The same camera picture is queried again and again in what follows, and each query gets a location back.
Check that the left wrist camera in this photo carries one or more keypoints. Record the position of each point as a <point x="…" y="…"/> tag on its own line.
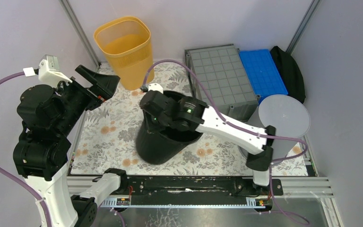
<point x="48" y="71"/>

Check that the black plastic waste bin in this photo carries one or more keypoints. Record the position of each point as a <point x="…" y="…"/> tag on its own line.
<point x="158" y="147"/>

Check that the grey plastic waste bin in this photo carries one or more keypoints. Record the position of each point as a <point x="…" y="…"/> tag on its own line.
<point x="285" y="113"/>

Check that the floral patterned table mat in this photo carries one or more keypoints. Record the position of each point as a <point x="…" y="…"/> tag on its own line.
<point x="108" y="136"/>

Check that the blue plastic divided crate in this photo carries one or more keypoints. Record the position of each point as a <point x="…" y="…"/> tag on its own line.
<point x="262" y="73"/>

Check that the large grey plastic crate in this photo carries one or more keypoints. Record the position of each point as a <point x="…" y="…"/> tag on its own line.
<point x="220" y="72"/>

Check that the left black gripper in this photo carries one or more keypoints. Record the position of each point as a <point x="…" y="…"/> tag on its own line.
<point x="91" y="92"/>

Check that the black cloth bundle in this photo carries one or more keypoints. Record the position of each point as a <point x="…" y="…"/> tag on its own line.
<point x="290" y="73"/>

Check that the yellow slatted waste bin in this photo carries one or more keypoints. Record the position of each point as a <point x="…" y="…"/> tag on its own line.
<point x="126" y="45"/>

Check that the aluminium frame base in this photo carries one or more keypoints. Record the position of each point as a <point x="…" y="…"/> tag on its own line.
<point x="295" y="187"/>

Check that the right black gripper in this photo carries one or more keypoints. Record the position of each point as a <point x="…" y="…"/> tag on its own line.
<point x="159" y="128"/>

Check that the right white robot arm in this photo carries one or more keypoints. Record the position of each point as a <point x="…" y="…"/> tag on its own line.
<point x="256" y="141"/>

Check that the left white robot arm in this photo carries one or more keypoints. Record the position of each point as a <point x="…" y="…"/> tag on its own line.
<point x="42" y="160"/>

